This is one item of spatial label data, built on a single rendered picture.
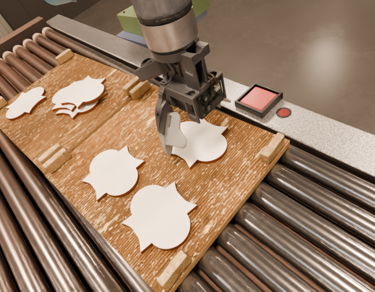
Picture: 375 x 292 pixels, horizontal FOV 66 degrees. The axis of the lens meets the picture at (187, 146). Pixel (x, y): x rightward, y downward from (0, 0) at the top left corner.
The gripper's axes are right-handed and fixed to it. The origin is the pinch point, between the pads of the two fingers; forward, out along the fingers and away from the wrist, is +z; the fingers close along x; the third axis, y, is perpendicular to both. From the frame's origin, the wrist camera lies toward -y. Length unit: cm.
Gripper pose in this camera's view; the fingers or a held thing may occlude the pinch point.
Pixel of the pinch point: (192, 130)
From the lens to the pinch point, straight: 57.7
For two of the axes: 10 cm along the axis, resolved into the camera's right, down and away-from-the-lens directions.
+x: 6.7, -6.5, 3.6
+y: 7.1, 4.1, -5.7
